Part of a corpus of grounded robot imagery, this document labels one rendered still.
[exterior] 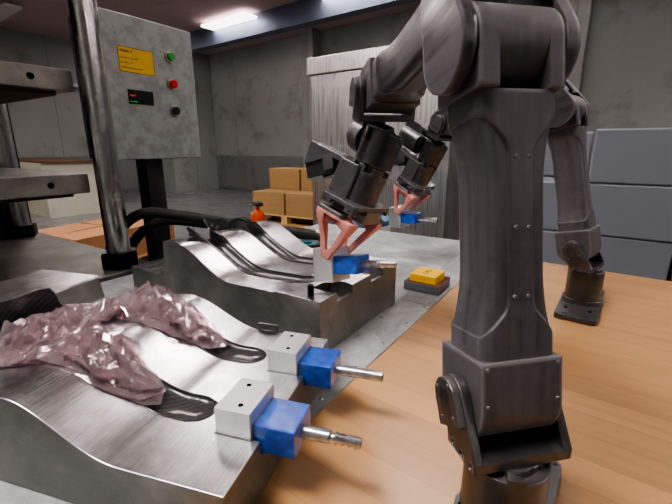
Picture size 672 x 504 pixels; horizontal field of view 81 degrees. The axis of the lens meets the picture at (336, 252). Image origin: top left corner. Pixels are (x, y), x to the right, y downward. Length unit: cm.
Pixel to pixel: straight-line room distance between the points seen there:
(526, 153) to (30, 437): 47
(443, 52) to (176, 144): 120
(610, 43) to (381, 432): 660
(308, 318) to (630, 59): 645
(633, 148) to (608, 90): 442
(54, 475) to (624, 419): 60
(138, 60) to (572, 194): 120
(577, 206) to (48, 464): 86
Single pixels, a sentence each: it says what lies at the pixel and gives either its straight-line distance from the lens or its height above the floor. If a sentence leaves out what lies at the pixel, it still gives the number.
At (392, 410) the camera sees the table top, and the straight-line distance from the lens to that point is 52.
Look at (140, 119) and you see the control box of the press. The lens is 138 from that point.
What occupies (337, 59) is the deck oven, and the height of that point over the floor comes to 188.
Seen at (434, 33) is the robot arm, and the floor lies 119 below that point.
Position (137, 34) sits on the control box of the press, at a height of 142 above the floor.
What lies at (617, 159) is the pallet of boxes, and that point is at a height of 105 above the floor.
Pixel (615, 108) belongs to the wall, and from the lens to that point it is 675.
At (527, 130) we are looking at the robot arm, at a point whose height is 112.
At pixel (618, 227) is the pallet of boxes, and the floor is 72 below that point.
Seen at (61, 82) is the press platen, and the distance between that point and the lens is 123.
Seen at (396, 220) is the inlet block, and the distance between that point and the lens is 107.
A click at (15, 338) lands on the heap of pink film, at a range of 58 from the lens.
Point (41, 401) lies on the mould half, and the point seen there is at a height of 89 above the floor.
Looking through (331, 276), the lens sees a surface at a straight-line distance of 60.
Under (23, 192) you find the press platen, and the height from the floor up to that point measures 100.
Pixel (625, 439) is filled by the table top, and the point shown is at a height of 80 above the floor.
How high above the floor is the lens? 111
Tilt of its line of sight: 15 degrees down
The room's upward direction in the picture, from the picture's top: straight up
